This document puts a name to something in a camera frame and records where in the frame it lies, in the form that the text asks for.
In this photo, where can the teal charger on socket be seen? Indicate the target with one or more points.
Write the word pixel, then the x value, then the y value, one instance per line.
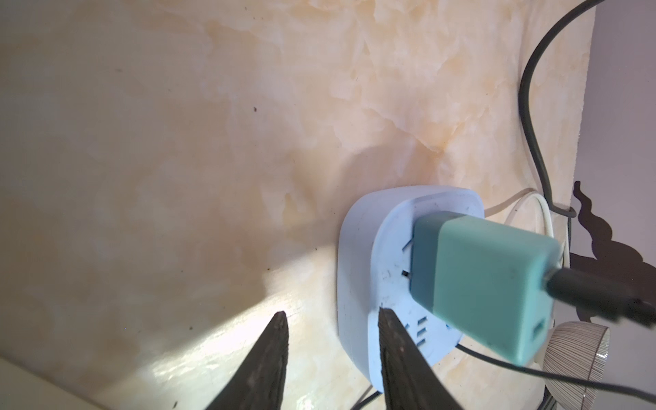
pixel 485 280

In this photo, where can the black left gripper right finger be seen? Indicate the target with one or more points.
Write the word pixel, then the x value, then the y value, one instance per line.
pixel 409 382

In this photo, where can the light blue round socket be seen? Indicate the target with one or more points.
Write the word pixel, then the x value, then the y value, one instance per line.
pixel 374 265

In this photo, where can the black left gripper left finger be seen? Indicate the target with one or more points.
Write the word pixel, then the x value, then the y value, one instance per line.
pixel 259 382

